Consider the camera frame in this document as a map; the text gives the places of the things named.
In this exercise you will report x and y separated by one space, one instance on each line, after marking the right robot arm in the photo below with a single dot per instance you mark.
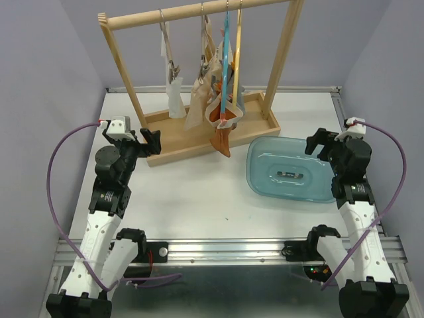
367 285

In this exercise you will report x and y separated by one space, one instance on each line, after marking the teal plastic bin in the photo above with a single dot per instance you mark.
279 167

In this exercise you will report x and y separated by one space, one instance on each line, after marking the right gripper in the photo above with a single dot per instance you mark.
326 138

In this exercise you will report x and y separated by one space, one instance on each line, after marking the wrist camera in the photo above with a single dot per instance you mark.
354 127
118 128

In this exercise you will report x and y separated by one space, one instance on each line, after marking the aluminium mounting rail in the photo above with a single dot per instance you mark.
233 252

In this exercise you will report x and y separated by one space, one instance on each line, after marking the white underwear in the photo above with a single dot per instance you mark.
173 91

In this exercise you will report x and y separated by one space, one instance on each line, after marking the yellow plastic hanger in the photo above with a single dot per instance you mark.
237 59

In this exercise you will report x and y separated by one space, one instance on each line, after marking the beige cotton underwear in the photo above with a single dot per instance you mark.
200 94

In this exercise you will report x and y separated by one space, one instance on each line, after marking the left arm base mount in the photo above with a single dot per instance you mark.
153 252

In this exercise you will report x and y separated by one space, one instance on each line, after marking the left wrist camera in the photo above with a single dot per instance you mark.
118 128

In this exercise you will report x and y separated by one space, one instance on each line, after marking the blue plastic hanger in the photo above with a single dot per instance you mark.
225 70

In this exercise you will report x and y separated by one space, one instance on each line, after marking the orange and cream underwear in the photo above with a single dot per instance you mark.
234 111

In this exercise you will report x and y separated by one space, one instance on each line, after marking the wooden clothes rack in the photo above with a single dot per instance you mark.
176 143

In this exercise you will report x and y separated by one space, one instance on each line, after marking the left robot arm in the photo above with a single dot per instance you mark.
106 250

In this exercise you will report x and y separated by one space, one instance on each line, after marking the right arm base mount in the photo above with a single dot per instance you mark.
300 251

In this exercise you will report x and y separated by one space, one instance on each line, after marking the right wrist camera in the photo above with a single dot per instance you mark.
354 127

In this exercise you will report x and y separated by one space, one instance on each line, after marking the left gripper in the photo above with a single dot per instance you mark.
152 147

